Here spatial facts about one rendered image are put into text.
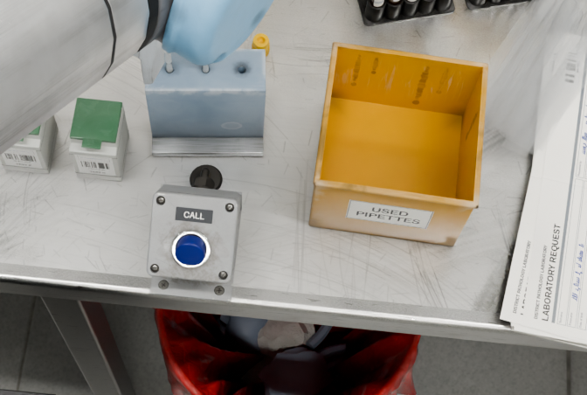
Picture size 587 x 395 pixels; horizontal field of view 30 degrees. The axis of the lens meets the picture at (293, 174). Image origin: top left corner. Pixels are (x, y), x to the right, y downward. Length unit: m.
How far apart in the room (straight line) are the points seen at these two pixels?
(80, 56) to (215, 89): 0.50
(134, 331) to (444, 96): 0.98
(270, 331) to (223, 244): 0.73
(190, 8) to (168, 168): 0.55
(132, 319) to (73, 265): 0.90
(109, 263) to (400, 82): 0.30
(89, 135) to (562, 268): 0.42
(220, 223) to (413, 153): 0.21
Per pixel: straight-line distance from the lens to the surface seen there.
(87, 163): 0.96
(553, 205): 1.00
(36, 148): 0.95
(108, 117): 0.94
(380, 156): 0.99
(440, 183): 0.99
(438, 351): 1.87
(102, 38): 0.42
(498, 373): 1.88
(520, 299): 0.96
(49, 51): 0.40
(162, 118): 0.96
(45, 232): 0.98
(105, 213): 0.98
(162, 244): 0.90
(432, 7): 1.07
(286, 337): 1.61
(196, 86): 0.91
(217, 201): 0.89
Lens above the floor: 1.78
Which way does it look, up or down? 66 degrees down
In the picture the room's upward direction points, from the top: 7 degrees clockwise
